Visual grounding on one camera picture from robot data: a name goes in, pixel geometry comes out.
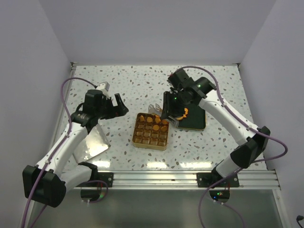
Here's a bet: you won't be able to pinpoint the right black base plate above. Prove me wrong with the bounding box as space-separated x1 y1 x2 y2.
196 172 240 188

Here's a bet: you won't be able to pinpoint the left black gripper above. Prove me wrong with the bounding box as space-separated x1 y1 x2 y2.
95 93 128 120

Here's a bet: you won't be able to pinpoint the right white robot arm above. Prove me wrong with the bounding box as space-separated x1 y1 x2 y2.
161 69 270 187

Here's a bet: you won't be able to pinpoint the silver metal tongs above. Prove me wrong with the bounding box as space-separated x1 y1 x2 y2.
148 104 179 127

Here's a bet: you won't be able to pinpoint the silver tin lid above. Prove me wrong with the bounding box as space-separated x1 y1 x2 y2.
73 124 111 163

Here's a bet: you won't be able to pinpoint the fish cookie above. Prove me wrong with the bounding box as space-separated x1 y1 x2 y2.
177 108 188 121
155 116 161 124

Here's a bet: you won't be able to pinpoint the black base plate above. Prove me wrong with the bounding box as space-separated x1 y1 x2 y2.
196 172 240 188
98 172 114 188

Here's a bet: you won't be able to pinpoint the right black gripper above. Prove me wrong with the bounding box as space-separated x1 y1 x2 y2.
162 89 189 120

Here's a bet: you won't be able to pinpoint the gold cookie tin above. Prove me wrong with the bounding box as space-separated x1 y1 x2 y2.
132 113 169 151

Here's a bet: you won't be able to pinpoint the green cookie tray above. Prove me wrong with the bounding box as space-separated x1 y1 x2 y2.
177 104 206 131

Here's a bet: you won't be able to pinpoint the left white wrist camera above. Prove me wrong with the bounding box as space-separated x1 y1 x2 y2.
96 82 110 98

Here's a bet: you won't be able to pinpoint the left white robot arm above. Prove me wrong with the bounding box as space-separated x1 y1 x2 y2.
22 89 129 208

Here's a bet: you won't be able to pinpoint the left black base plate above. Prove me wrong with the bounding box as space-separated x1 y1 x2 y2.
98 172 114 188

